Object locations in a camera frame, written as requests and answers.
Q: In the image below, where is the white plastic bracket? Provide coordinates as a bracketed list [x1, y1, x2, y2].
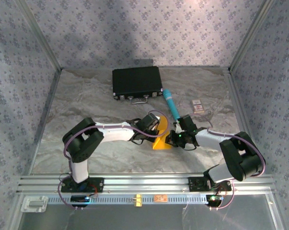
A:
[21, 195, 49, 213]

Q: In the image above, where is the black briefcase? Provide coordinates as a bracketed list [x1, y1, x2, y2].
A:
[112, 66, 164, 105]

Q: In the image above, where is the controller board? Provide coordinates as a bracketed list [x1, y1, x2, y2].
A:
[206, 194, 224, 207]
[70, 195, 92, 208]

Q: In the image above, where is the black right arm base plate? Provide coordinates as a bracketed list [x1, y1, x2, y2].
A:
[188, 176, 232, 192]

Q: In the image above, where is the small printed card box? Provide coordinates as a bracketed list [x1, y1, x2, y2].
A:
[191, 99, 206, 114]

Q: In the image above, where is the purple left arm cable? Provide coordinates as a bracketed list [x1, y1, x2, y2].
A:
[57, 109, 169, 212]

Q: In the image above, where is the yellow clip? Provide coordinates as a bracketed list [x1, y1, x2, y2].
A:
[132, 194, 143, 207]

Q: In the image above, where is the aluminium frame post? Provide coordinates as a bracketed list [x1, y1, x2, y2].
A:
[229, 0, 277, 72]

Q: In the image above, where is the right controller board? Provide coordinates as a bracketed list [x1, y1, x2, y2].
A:
[206, 194, 224, 207]

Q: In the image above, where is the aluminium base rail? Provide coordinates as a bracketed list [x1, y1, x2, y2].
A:
[16, 173, 277, 195]

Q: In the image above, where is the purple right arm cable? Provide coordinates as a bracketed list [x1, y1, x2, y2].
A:
[189, 113, 266, 211]

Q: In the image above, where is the grey slotted cable duct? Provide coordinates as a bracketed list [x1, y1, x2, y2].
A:
[47, 193, 208, 206]

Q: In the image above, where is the left controller board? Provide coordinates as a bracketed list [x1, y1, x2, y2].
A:
[70, 195, 92, 208]

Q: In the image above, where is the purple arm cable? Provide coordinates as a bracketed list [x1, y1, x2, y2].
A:
[189, 113, 266, 211]
[57, 109, 169, 212]

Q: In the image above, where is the aluminium side rail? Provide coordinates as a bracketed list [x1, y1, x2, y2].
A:
[28, 69, 62, 175]
[224, 69, 264, 174]

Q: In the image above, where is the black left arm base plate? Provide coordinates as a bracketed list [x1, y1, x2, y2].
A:
[61, 176, 104, 194]

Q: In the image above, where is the orange paper sheet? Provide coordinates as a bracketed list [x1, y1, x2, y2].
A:
[152, 115, 173, 150]

